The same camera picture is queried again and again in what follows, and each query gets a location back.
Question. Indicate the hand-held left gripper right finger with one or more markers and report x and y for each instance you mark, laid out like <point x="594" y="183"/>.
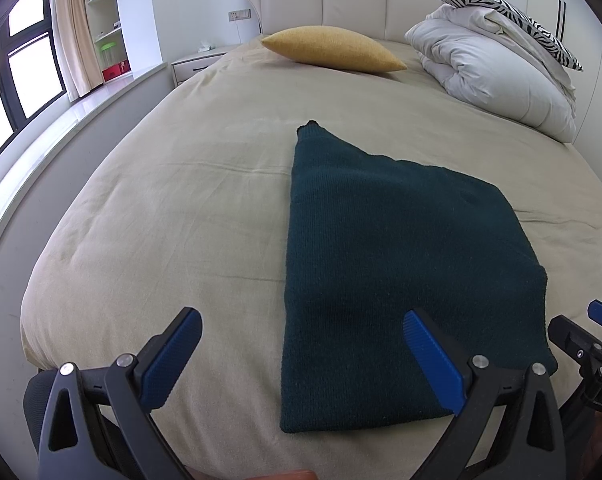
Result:
<point x="433" y="355"/>

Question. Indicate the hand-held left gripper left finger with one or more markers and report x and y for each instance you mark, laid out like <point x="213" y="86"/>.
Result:
<point x="173" y="360"/>

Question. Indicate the dark green knit sweater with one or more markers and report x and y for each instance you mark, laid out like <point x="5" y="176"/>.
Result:
<point x="381" y="260"/>

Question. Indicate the bed with beige sheet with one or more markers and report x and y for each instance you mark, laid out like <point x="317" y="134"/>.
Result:
<point x="156" y="210"/>

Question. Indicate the white window sill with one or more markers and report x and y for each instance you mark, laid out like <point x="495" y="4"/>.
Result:
<point x="56" y="135"/>

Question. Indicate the white wardrobe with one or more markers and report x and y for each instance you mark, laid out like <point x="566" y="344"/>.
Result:
<point x="596" y="60"/>

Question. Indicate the white folded duvet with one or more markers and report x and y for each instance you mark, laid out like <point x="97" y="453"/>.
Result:
<point x="506" y="75"/>

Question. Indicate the white nightstand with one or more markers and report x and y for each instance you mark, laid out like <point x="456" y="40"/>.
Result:
<point x="196" y="67"/>

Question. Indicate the red box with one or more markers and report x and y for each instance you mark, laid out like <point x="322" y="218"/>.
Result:
<point x="116" y="71"/>

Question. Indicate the zebra print pillow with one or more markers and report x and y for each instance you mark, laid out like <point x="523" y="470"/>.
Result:
<point x="526" y="22"/>

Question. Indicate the green plastic container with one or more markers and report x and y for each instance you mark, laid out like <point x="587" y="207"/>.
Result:
<point x="107" y="51"/>

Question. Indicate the black framed window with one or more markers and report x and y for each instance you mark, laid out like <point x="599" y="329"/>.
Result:
<point x="26" y="75"/>

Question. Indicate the yellow pillow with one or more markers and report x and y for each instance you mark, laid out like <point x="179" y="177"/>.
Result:
<point x="331" y="47"/>

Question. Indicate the beige curtain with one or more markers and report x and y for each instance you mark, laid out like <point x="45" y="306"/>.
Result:
<point x="76" y="35"/>

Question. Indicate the beige padded headboard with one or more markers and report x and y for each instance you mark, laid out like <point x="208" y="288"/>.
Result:
<point x="351" y="0"/>

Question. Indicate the wall socket panel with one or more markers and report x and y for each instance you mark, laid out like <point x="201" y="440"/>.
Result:
<point x="239" y="15"/>

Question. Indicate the white wall shelf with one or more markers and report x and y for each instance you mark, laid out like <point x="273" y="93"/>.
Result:
<point x="103" y="15"/>

